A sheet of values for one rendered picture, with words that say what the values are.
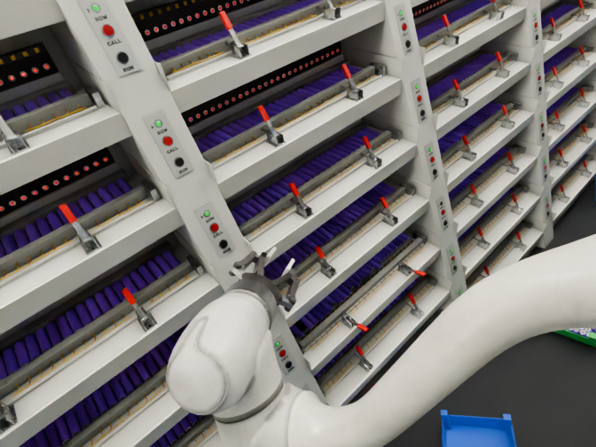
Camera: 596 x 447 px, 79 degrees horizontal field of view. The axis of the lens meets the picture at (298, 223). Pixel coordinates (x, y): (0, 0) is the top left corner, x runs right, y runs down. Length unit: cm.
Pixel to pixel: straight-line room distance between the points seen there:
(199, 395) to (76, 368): 44
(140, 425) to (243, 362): 53
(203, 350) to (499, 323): 29
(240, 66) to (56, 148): 37
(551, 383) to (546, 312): 120
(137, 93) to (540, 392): 145
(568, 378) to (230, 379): 131
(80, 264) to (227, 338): 38
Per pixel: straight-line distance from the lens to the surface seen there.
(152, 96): 74
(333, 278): 100
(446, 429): 147
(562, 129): 206
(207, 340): 43
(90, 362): 84
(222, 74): 79
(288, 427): 50
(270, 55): 85
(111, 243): 74
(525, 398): 153
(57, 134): 73
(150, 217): 75
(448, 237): 136
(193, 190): 75
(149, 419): 94
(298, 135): 87
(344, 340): 112
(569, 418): 151
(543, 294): 37
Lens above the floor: 126
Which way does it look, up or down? 25 degrees down
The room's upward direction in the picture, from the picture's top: 23 degrees counter-clockwise
